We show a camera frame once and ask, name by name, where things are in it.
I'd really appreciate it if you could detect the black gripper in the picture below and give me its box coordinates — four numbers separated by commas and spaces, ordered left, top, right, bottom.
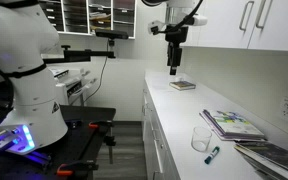
164, 24, 189, 76

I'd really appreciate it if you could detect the teal white marker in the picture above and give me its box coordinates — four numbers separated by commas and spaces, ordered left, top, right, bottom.
203, 145, 221, 166

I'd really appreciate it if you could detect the clear glass cup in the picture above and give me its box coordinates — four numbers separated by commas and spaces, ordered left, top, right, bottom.
190, 126, 213, 153

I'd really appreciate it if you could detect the small dark hardcover book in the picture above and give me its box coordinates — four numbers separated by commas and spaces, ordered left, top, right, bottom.
169, 80, 197, 92

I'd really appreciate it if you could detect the white upper cabinet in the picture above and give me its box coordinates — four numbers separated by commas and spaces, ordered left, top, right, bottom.
183, 0, 288, 53

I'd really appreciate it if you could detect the white base cabinet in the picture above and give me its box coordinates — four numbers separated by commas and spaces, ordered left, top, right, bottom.
141, 81, 182, 180

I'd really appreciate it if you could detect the colourful printed booklet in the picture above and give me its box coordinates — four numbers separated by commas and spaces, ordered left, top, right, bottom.
202, 109, 266, 138

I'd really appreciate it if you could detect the orange black bar clamp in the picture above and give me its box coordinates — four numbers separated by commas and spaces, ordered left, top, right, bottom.
88, 119, 116, 130
56, 159, 99, 178

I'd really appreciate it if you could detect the white office printer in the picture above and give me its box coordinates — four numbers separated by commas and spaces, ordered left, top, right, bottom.
48, 65, 101, 107

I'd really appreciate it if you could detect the black breadboard table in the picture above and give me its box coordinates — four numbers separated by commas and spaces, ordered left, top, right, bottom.
0, 104, 117, 180

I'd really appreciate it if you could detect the white paper sorter shelf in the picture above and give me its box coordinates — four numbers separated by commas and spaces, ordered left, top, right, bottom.
38, 0, 138, 40

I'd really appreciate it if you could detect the purple folder with papers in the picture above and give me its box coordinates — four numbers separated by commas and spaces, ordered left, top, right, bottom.
198, 111, 268, 143

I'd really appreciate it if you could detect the black glossy magazine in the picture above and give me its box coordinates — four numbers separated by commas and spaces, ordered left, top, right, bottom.
233, 141, 288, 179

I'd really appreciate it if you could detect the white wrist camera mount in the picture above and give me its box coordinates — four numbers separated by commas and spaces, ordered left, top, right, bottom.
147, 19, 167, 36

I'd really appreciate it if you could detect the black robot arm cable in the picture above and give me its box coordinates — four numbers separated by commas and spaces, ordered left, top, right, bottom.
155, 0, 205, 35

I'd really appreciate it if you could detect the black stereo camera bar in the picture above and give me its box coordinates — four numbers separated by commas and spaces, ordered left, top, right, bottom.
94, 28, 130, 41

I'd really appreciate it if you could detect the black camera cable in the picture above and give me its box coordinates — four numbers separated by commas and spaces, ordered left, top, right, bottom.
83, 39, 110, 104

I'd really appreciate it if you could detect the silver cabinet door handle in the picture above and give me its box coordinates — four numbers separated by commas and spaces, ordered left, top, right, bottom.
255, 0, 272, 30
238, 0, 256, 33

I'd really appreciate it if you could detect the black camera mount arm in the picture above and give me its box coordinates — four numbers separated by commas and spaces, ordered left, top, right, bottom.
42, 39, 117, 65

